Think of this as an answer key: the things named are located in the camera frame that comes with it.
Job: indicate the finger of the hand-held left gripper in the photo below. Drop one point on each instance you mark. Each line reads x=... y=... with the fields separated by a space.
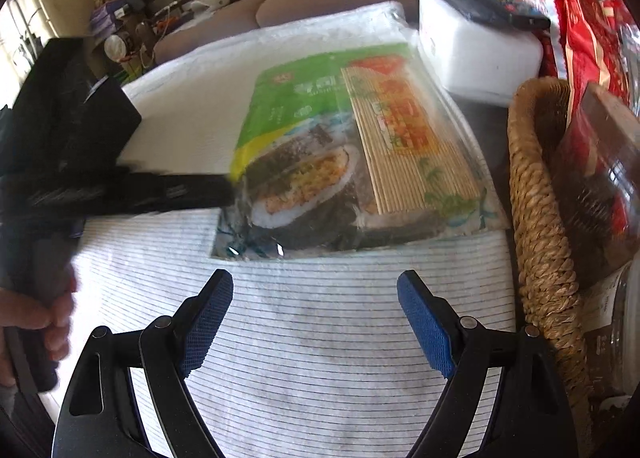
x=170 y=194

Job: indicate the clear packet in basket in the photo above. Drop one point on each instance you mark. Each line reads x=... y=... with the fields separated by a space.
x=600 y=178

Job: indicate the clear jar dark label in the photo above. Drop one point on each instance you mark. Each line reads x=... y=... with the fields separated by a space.
x=615 y=338

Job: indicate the white foam box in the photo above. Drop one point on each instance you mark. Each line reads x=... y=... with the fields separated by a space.
x=475 y=58

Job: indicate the stack of purple boxes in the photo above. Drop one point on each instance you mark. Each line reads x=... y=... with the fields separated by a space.
x=107 y=18

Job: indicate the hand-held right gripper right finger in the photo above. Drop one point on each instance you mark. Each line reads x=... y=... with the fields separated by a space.
x=425 y=323

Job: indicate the sushi seaweed packet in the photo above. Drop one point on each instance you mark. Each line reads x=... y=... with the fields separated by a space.
x=350 y=138

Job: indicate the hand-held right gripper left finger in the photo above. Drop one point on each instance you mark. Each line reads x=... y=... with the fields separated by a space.
x=207 y=323

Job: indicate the white table cover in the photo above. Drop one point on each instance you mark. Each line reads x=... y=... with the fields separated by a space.
x=210 y=68

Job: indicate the window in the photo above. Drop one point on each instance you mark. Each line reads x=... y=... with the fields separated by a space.
x=35 y=3

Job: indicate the wicker basket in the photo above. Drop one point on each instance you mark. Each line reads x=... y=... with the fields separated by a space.
x=540 y=218

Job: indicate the pile of red snack packets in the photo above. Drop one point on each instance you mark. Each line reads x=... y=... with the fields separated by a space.
x=575 y=13

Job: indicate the person's left hand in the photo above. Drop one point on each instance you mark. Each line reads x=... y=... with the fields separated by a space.
x=35 y=310

